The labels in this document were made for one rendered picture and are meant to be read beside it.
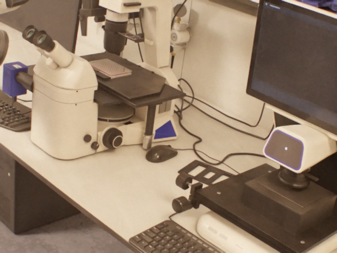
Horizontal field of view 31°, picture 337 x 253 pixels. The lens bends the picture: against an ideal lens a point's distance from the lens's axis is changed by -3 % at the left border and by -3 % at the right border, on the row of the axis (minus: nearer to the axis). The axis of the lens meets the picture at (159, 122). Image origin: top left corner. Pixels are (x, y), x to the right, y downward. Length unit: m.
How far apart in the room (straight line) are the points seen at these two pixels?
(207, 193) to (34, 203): 1.36
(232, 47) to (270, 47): 0.77
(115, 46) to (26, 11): 0.60
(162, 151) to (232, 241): 0.49
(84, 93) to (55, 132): 0.14
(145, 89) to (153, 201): 0.36
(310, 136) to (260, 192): 0.18
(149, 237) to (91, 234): 1.36
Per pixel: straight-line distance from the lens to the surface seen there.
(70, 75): 1.74
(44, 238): 2.80
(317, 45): 1.45
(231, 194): 1.57
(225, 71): 2.32
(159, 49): 2.00
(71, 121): 1.78
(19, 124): 2.02
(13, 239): 2.79
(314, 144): 1.44
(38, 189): 2.76
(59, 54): 1.73
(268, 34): 1.53
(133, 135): 1.95
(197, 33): 2.40
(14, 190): 2.68
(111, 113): 1.96
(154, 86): 1.89
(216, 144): 2.06
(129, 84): 1.88
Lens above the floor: 1.61
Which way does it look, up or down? 23 degrees down
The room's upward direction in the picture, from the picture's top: 8 degrees clockwise
